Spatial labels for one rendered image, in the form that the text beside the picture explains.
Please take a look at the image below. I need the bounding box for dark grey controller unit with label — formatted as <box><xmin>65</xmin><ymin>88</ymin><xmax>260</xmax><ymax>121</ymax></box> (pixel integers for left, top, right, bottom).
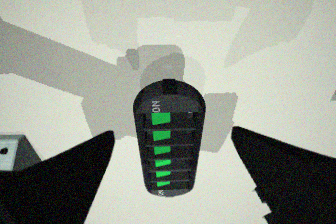
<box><xmin>133</xmin><ymin>79</ymin><xmax>206</xmax><ymax>198</ymax></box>

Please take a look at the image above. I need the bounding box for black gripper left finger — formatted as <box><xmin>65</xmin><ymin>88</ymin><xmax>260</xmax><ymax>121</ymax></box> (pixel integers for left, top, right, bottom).
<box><xmin>0</xmin><ymin>131</ymin><xmax>115</xmax><ymax>224</ymax></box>

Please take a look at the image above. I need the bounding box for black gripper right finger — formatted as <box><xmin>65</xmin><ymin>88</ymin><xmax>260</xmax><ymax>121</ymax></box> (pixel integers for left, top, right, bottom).
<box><xmin>230</xmin><ymin>126</ymin><xmax>336</xmax><ymax>224</ymax></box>

